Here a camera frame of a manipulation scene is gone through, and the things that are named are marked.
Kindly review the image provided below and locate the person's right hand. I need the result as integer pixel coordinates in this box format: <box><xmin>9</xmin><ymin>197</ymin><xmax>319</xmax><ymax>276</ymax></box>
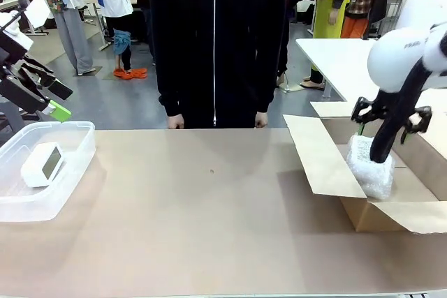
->
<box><xmin>167</xmin><ymin>113</ymin><xmax>185</xmax><ymax>131</ymax></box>

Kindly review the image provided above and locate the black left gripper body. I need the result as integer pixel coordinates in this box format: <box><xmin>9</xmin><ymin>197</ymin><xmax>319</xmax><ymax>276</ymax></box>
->
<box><xmin>0</xmin><ymin>31</ymin><xmax>28</xmax><ymax>68</ymax></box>

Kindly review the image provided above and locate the white side table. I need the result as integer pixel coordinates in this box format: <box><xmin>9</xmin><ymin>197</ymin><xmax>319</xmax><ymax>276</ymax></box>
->
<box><xmin>295</xmin><ymin>38</ymin><xmax>385</xmax><ymax>102</ymax></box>

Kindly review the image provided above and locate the clear plastic container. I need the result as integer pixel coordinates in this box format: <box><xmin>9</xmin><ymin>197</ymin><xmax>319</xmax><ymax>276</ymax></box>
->
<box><xmin>0</xmin><ymin>120</ymin><xmax>97</xmax><ymax>224</ymax></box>

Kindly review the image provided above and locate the person's right forearm black sleeve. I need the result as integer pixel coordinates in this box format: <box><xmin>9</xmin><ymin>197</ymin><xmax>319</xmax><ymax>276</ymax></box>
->
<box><xmin>156</xmin><ymin>43</ymin><xmax>185</xmax><ymax>118</ymax></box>

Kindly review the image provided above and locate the figure in orange trousers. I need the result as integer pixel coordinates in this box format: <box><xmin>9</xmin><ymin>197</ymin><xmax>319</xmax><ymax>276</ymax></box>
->
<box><xmin>340</xmin><ymin>0</ymin><xmax>373</xmax><ymax>40</ymax></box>

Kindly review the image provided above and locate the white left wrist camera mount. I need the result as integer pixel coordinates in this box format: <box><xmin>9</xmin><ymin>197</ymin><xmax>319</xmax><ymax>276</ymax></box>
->
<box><xmin>26</xmin><ymin>0</ymin><xmax>52</xmax><ymax>29</ymax></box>

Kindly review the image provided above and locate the black braided cable sleeve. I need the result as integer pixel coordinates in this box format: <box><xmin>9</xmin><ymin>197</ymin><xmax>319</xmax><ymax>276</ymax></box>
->
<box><xmin>369</xmin><ymin>22</ymin><xmax>447</xmax><ymax>165</ymax></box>

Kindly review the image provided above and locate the mannequin in grey trousers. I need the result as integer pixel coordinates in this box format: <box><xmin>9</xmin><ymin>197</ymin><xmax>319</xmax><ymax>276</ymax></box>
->
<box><xmin>27</xmin><ymin>0</ymin><xmax>95</xmax><ymax>76</ymax></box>

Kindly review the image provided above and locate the figure in yellow apron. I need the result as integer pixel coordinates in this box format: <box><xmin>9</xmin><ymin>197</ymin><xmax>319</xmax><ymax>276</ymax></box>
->
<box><xmin>300</xmin><ymin>0</ymin><xmax>352</xmax><ymax>90</ymax></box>

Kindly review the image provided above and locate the unwrapped white digital clock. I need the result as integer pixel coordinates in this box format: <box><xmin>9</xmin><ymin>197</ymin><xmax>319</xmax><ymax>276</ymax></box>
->
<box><xmin>20</xmin><ymin>141</ymin><xmax>66</xmax><ymax>188</ymax></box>

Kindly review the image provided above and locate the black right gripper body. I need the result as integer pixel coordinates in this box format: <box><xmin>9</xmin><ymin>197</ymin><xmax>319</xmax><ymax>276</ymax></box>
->
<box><xmin>376</xmin><ymin>88</ymin><xmax>399</xmax><ymax>117</ymax></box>

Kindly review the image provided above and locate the large bubble-wrapped clock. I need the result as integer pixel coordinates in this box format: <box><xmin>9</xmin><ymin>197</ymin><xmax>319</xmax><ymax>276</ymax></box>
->
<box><xmin>346</xmin><ymin>133</ymin><xmax>396</xmax><ymax>201</ymax></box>

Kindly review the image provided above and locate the brown cardboard box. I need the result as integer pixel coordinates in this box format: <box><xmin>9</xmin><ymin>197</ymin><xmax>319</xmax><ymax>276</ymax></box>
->
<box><xmin>281</xmin><ymin>97</ymin><xmax>447</xmax><ymax>235</ymax></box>

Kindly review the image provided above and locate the person's left forearm black sleeve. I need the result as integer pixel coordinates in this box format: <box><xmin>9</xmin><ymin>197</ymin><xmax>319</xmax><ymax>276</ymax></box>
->
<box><xmin>254</xmin><ymin>43</ymin><xmax>286</xmax><ymax>117</ymax></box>

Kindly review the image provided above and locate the orange cloth on floor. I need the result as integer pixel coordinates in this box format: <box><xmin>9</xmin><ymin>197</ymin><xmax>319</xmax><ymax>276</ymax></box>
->
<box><xmin>112</xmin><ymin>67</ymin><xmax>148</xmax><ymax>81</ymax></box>

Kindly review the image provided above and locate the person in black hoodie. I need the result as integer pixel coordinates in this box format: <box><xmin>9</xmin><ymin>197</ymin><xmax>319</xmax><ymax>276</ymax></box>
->
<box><xmin>148</xmin><ymin>0</ymin><xmax>291</xmax><ymax>130</ymax></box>

